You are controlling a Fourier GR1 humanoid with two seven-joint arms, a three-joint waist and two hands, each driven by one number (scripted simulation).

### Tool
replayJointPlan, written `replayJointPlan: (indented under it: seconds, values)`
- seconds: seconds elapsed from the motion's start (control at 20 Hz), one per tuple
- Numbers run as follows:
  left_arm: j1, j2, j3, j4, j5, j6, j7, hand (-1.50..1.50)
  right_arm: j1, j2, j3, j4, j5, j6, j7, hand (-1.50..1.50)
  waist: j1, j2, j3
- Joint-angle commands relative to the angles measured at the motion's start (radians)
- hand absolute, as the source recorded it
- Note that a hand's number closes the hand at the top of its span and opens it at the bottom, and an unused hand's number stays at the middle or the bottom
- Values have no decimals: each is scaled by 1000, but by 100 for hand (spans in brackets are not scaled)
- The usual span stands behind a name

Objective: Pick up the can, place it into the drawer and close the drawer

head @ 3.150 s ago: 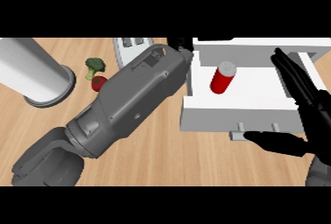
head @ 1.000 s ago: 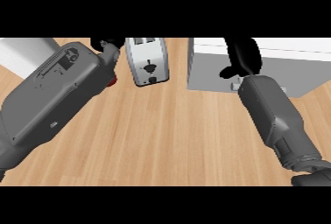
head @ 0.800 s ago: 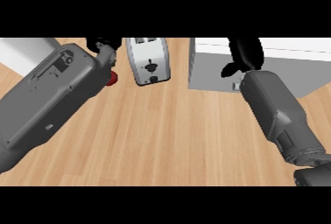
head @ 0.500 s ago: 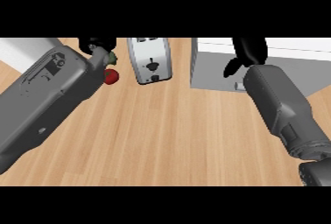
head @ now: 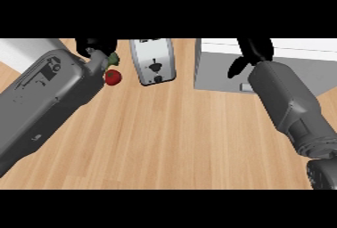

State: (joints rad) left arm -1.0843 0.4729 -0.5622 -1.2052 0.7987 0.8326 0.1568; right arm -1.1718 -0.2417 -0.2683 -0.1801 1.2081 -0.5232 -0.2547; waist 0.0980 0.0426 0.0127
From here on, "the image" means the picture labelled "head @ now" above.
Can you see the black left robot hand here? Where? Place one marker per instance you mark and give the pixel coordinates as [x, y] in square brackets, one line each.
[94, 45]

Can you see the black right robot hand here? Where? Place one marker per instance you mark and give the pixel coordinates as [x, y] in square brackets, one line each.
[255, 50]

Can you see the silver can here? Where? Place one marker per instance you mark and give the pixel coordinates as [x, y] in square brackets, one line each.
[246, 87]

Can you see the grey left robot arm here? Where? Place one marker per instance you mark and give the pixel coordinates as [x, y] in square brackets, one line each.
[42, 98]

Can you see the red tomato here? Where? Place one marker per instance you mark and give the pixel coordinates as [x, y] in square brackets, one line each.
[113, 77]

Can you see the silver toaster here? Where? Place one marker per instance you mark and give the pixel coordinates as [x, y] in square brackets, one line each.
[153, 61]

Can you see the white appliance block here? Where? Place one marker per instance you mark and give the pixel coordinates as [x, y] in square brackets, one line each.
[24, 52]

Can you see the grey open drawer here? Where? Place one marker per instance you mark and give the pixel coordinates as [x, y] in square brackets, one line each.
[228, 71]

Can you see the green leafy vegetable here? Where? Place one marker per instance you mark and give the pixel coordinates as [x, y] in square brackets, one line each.
[113, 59]

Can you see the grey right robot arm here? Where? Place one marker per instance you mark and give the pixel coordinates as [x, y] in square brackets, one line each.
[290, 104]

